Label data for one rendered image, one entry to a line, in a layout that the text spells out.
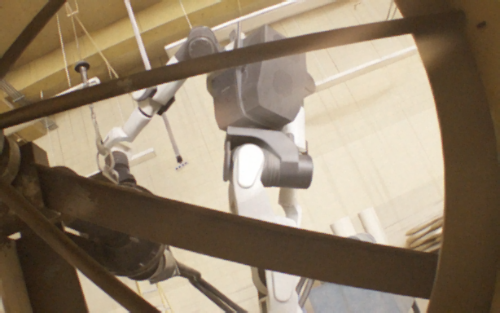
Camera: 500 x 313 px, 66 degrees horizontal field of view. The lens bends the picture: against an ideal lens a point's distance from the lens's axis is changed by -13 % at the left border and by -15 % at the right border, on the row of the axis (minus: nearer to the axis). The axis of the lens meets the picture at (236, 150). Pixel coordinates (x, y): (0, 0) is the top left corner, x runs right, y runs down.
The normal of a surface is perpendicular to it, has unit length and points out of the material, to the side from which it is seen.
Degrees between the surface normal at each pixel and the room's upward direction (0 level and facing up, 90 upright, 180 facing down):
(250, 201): 115
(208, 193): 90
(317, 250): 90
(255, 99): 95
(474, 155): 90
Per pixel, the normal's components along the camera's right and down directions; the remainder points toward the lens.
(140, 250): 0.17, -0.07
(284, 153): 0.12, -0.41
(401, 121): -0.11, -0.33
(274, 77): 0.61, -0.05
